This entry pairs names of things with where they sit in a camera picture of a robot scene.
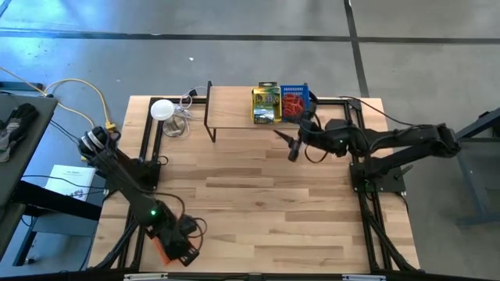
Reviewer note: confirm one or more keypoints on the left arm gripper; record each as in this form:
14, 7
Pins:
177, 238

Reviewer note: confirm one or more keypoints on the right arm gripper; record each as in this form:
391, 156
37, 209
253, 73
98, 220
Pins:
308, 134

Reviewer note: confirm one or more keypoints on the orange plastic basket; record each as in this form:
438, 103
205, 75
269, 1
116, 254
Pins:
161, 250

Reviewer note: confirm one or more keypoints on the yellow plastic basket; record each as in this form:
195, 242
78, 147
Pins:
278, 101

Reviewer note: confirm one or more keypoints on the blue plastic basket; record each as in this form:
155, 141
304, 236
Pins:
295, 90

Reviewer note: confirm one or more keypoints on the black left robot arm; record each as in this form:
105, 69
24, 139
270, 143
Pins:
125, 183

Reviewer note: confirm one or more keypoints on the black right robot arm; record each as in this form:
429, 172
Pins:
398, 142

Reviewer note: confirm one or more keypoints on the wooden shelf riser black legs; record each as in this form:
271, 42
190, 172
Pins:
234, 107

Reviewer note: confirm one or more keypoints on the white paper booklet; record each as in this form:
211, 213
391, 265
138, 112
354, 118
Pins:
72, 179

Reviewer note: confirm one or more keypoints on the white mushroom table lamp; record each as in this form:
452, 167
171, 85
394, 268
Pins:
162, 109

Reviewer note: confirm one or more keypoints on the yellow plug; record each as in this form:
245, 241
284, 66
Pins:
110, 125

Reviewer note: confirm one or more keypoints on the dark side table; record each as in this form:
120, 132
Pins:
35, 156

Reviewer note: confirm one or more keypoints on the grey work glove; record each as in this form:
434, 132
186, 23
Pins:
17, 125

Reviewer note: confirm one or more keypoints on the grey metal stand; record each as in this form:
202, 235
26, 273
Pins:
480, 171

